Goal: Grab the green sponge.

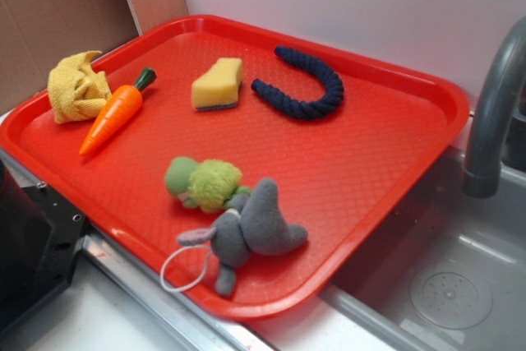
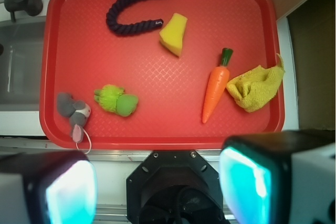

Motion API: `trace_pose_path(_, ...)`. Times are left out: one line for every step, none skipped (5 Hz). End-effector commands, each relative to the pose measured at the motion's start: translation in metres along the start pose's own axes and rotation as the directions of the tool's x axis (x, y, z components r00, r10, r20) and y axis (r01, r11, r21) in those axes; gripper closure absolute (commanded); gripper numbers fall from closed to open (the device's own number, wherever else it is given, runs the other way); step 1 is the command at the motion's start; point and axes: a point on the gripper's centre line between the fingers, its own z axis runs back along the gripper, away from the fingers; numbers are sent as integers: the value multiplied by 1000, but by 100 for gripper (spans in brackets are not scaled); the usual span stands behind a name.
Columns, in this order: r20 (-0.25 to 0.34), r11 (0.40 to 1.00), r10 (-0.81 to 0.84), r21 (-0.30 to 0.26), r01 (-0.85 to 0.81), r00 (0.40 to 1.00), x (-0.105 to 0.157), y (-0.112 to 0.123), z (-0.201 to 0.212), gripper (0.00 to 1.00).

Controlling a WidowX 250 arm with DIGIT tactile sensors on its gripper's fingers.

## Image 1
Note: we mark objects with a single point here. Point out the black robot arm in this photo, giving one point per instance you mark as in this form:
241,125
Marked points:
41,236

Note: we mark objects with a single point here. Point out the yellow sponge with green base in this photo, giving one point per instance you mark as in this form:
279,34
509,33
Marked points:
218,88

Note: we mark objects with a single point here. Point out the red plastic tray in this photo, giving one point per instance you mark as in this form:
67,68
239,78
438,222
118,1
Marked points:
338,177

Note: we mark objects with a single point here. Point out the green plush toy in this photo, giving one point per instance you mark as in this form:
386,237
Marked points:
209,185

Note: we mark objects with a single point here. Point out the grey plush elephant toy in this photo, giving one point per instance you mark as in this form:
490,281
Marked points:
252,224

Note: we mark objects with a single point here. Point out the orange toy carrot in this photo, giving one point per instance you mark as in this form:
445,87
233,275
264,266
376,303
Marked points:
120,108

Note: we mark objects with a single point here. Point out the yellow crumpled cloth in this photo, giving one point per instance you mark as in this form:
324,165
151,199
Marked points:
75,91

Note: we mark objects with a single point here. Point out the grey toy sink basin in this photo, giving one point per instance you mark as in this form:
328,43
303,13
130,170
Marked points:
443,270

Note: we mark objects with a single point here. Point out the grey toy faucet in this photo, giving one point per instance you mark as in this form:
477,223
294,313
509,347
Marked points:
497,134

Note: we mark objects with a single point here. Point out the brown cardboard panel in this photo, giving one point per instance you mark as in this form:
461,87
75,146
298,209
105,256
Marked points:
36,34

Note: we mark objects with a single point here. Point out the dark blue rope toy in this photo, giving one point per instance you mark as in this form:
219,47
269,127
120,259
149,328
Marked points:
303,110

